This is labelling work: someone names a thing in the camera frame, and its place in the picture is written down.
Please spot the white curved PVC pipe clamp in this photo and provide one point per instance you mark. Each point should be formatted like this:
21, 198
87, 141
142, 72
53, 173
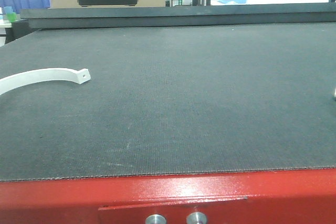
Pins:
43, 75

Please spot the dark grey table mat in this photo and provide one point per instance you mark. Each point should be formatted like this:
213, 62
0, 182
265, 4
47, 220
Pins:
171, 100

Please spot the white background table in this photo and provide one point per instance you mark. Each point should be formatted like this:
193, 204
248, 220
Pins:
265, 2

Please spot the light blue tray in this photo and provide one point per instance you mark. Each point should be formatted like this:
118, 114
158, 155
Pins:
232, 1

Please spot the left silver bolt head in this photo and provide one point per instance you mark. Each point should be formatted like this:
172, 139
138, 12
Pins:
155, 219

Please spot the silver bolt head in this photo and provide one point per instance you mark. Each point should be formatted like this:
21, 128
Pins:
196, 218
155, 219

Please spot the right silver bolt head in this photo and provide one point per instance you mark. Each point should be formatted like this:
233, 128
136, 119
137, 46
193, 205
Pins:
196, 218

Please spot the black raised platform board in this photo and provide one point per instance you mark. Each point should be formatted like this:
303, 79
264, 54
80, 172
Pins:
71, 18

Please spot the green plastic cup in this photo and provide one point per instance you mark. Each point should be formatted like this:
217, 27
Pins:
12, 17

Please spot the blue plastic cup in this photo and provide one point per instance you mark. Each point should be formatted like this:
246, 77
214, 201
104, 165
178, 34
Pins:
8, 10

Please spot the red metal cart frame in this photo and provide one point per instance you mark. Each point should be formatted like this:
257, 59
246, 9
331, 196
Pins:
286, 196

